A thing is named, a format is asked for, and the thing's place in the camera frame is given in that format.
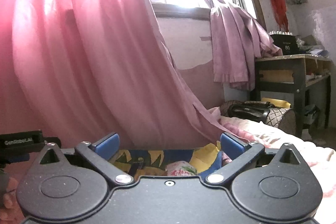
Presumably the black handbag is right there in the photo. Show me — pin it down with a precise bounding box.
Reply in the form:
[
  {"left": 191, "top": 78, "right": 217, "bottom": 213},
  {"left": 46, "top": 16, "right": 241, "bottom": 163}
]
[{"left": 228, "top": 101, "right": 274, "bottom": 123}]

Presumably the pink floral blanket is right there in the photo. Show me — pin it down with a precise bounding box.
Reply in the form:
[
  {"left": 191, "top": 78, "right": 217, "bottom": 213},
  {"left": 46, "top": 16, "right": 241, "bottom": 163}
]
[{"left": 209, "top": 107, "right": 335, "bottom": 205}]

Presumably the large pink curtain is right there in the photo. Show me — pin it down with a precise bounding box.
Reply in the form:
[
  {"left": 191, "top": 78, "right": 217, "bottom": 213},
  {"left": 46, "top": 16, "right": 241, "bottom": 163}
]
[{"left": 1, "top": 0, "right": 224, "bottom": 149}]

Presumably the black box on desk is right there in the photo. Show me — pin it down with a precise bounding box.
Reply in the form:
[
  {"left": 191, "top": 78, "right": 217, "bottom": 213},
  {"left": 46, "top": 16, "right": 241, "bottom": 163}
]
[{"left": 269, "top": 31, "right": 299, "bottom": 56}]

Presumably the red hanging decoration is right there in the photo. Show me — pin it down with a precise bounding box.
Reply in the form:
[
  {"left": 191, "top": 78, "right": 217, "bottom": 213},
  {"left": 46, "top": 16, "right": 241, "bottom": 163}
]
[{"left": 270, "top": 0, "right": 289, "bottom": 32}]

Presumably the colourful snack storage box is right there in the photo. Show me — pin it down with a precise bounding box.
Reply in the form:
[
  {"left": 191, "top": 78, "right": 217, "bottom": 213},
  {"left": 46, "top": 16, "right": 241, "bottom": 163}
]
[{"left": 109, "top": 143, "right": 231, "bottom": 180}]

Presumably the white green snack packet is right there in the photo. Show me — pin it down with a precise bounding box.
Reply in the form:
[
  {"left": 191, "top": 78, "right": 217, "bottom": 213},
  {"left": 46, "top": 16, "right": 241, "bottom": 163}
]
[{"left": 166, "top": 161, "right": 197, "bottom": 177}]

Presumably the tied purple curtain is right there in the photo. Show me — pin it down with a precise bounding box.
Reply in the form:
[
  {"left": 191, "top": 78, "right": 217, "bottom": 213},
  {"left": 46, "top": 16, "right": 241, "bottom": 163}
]
[{"left": 205, "top": 0, "right": 283, "bottom": 91}]

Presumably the dark wooden desk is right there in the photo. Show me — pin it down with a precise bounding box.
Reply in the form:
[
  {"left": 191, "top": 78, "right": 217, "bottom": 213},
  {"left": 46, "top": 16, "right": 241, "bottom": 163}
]
[{"left": 250, "top": 54, "right": 332, "bottom": 138}]

